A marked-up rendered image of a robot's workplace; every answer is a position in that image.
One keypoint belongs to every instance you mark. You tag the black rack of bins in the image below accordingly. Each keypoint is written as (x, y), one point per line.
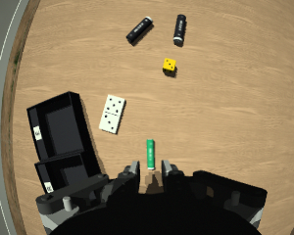
(61, 122)

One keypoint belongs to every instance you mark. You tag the white domino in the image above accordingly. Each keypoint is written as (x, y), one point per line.
(112, 113)

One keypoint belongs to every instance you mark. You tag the yellow die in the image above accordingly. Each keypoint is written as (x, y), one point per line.
(169, 65)

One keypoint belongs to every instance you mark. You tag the green battery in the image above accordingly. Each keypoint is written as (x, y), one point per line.
(150, 153)

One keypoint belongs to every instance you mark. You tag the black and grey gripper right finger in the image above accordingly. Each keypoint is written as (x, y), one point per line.
(246, 200)

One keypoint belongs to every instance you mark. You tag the black battery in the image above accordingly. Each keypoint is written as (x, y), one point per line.
(131, 37)
(179, 28)

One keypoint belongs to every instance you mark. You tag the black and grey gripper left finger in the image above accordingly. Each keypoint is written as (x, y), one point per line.
(55, 207)

